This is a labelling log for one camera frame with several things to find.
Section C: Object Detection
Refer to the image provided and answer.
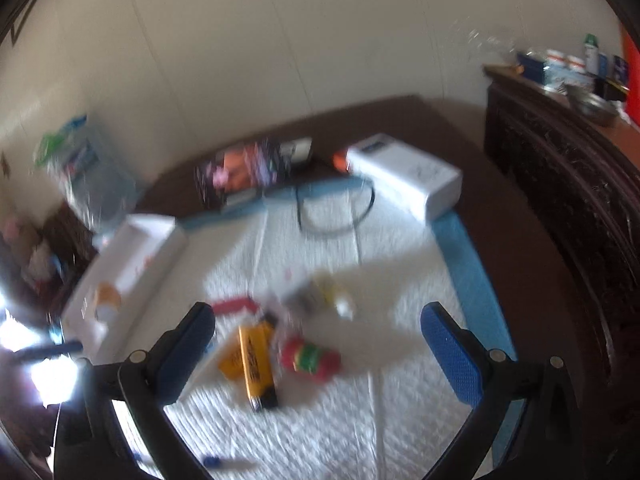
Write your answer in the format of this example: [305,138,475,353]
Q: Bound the white blue marker pen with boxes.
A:
[201,455,255,471]

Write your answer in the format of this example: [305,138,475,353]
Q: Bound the white cardboard tray box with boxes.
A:
[62,214,188,364]

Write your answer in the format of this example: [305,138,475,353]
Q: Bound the brown packing tape roll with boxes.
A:
[94,282,122,323]

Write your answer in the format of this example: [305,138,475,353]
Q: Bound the yellow black utility knife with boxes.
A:
[217,313,279,412]

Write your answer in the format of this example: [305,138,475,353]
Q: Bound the red flat stick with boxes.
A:
[212,296,259,315]

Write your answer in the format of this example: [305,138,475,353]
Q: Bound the red green toy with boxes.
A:
[279,337,342,382]

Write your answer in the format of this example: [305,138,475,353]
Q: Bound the yellow white small bottle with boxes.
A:
[316,274,357,320]

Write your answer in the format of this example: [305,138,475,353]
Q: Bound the water dispenser with bottle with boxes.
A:
[34,115,139,235]

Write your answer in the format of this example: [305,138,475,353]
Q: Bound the white rectangular box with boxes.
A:
[345,133,463,224]

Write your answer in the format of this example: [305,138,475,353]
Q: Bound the dark wooden cabinet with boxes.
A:
[483,65,639,359]

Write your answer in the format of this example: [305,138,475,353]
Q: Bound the orange clip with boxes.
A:
[332,150,349,174]

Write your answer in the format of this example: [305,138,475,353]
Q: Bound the metal bowl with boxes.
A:
[565,84,620,127]

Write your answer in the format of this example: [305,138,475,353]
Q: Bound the black cable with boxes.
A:
[296,174,378,235]

